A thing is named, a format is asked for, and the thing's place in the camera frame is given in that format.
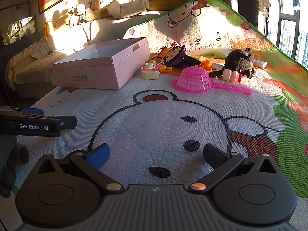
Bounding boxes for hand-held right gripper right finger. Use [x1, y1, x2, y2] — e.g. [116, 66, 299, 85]
[188, 143, 280, 194]

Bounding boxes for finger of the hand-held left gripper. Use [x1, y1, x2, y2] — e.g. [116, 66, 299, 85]
[14, 108, 44, 116]
[60, 116, 78, 130]

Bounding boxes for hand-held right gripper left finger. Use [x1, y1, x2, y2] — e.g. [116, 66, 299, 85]
[32, 143, 123, 194]

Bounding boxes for pink cardboard box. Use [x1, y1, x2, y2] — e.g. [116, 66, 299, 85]
[52, 37, 151, 90]

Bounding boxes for pink toy strainer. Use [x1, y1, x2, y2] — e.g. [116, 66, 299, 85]
[174, 67, 253, 95]

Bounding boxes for yellow orange ring toy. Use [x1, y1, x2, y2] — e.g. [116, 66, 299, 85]
[150, 58, 174, 74]

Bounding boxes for brown plush toy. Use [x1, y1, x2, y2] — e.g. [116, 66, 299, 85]
[209, 48, 256, 80]

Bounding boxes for doll with purple hat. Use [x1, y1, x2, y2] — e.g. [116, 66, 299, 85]
[162, 42, 187, 66]

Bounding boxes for yellow red keychain toy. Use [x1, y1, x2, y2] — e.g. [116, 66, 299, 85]
[157, 46, 169, 59]

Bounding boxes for person's left hand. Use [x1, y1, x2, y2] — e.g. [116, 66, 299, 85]
[0, 138, 30, 198]

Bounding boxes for cream sofa throw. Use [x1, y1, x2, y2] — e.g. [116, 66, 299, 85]
[6, 37, 63, 87]

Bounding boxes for cartoon printed play mat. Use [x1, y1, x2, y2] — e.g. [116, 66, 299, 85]
[14, 0, 308, 231]

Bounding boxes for small white toy bottle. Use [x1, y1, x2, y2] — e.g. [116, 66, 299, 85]
[222, 68, 242, 83]

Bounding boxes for yellow plush toy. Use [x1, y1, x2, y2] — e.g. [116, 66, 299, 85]
[43, 21, 55, 40]

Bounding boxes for orange plastic toy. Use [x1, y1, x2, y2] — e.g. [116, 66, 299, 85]
[192, 55, 216, 73]

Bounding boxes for tan cushion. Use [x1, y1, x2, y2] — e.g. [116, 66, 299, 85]
[55, 14, 73, 30]

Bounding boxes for bed with white bedding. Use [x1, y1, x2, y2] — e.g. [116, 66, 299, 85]
[5, 11, 174, 99]

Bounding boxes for tan bolster pillow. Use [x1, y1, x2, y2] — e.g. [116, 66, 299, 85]
[83, 7, 114, 22]

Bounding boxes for tan bear plush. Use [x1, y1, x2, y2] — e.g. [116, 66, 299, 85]
[90, 0, 104, 11]

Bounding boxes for window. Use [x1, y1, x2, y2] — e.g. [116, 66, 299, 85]
[257, 0, 308, 71]

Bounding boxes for yellow cushion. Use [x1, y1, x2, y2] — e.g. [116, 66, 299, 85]
[147, 0, 182, 12]

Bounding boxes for dark window pillar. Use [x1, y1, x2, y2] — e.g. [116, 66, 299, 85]
[235, 0, 260, 30]

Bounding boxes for white hanging cloth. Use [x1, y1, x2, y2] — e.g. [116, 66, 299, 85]
[258, 0, 272, 20]

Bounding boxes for dark cable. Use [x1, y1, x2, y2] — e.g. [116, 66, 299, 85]
[81, 23, 92, 45]

